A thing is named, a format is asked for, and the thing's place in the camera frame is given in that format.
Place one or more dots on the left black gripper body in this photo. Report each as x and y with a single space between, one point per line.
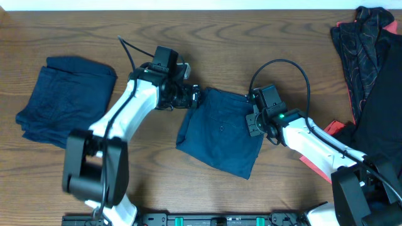
195 96

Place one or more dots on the dark blue denim shorts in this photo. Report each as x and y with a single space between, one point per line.
216 133

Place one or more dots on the folded dark blue garment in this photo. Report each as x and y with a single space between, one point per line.
71 93

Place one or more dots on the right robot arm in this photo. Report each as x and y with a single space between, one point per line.
365 188

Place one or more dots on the black patterned garment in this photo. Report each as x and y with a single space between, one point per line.
355 43

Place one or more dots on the black red-trimmed shorts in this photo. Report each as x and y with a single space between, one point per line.
379 127

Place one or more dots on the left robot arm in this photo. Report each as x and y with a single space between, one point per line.
96 168

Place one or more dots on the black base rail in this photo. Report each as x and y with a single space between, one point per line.
273 219

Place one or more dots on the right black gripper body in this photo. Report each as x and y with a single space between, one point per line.
256 123

